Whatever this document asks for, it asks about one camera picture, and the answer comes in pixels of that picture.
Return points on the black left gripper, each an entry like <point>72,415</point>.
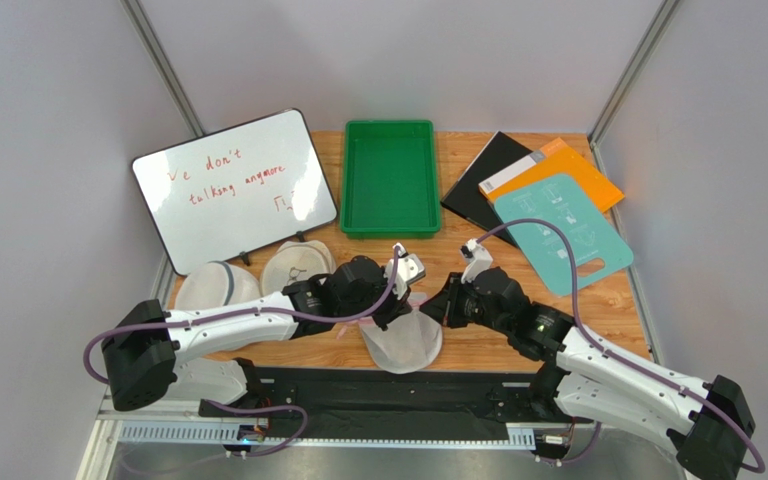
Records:
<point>395,308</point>

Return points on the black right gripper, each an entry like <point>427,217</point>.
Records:
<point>454,301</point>

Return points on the white mesh laundry bag pink zipper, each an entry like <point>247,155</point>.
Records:
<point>410,343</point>

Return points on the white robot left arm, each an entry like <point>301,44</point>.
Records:
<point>143,354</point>

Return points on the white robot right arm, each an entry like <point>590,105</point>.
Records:
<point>707,425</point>

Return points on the green plastic tray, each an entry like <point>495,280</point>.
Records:
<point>389,180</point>

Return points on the teal plastic board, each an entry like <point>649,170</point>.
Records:
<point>560,201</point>

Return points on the orange notebook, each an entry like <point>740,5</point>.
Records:
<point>554,158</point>

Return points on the whiteboard with red writing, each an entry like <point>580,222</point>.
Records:
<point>235,191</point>

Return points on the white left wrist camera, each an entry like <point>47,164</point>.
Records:
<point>404,270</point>

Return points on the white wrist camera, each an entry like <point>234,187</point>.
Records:
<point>477,259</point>
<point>404,270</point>

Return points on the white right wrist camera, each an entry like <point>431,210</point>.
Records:
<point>477,259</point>

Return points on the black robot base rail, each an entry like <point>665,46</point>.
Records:
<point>358,404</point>

